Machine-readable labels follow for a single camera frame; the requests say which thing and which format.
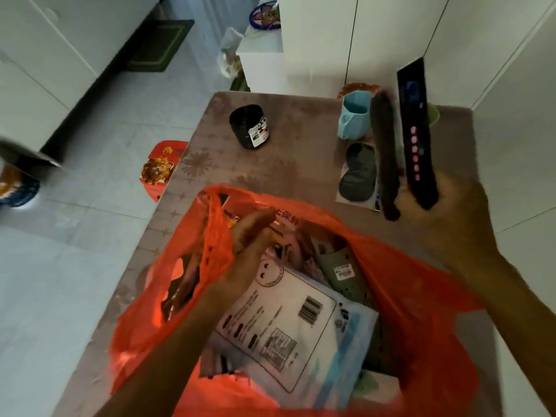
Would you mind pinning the white blue soft pouch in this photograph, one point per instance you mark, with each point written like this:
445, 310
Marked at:
282, 334

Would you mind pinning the dark brown fuzzy strip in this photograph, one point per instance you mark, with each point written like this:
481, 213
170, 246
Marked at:
384, 151

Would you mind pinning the blue plastic cup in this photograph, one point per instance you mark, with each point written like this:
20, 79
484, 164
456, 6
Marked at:
354, 117

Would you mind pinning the blue round container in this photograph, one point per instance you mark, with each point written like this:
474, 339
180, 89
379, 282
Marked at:
15, 186

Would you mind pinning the brown patterned table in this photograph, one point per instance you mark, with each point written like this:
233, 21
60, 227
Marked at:
295, 160

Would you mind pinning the person's right hand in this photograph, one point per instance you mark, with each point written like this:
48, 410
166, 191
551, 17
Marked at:
456, 225

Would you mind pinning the white counter cabinet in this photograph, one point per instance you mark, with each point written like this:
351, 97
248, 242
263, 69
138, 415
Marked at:
521, 147

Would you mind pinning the grey eye mask card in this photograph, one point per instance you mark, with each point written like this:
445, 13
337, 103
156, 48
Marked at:
358, 173

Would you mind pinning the clear plastic bag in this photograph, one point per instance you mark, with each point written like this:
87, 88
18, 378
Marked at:
229, 52

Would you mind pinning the blue rimmed plate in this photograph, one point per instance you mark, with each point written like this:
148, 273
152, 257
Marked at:
265, 15

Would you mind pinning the tall white cabinet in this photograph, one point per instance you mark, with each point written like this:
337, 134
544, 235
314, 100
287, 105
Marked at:
369, 39

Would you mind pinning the grey-green perforated cylinder case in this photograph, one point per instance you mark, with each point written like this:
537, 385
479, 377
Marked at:
347, 277

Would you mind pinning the small green floor mat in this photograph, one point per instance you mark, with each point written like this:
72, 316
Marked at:
239, 82

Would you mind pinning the black small packet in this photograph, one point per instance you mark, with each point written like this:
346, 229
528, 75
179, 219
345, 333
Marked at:
419, 138

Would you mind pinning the low white cabinet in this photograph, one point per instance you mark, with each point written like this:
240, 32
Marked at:
260, 65

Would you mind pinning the person's right forearm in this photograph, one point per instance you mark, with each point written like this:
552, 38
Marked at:
521, 325

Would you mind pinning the black cup with label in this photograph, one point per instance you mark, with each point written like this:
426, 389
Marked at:
245, 125

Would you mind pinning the red plastic bag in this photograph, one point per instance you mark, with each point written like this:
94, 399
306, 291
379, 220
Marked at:
417, 308

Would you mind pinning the person's left hand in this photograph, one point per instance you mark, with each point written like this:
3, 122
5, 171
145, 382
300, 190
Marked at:
249, 256

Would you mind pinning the person's left forearm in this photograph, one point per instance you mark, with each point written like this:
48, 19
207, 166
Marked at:
165, 364

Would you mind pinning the pale green cup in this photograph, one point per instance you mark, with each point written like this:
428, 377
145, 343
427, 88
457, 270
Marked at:
433, 115

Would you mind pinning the red plastic stool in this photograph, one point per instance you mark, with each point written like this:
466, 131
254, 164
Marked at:
163, 169
358, 87

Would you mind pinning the dark green door mat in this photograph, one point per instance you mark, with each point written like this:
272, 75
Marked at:
160, 45

